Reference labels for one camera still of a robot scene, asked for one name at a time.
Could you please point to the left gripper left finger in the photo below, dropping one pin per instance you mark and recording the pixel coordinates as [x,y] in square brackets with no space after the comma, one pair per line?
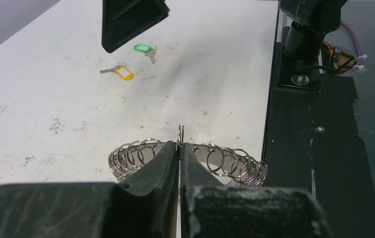
[144,205]

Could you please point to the key with yellow tag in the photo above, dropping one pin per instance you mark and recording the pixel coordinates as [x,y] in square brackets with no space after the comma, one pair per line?
[121,70]

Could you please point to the key with green tag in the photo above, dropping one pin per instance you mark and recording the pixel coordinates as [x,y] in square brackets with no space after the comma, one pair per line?
[148,51]

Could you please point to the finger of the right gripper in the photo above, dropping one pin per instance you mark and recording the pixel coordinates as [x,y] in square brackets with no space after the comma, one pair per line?
[123,20]

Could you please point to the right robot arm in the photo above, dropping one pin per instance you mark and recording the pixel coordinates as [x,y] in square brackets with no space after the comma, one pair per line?
[311,21]

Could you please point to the metal disc with key rings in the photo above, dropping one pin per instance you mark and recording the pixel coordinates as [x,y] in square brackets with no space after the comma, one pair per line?
[223,161]

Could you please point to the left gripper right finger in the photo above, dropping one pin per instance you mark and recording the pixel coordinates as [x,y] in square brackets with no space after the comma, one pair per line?
[210,209]

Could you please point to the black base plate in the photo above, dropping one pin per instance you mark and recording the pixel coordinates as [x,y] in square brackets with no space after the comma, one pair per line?
[312,142]

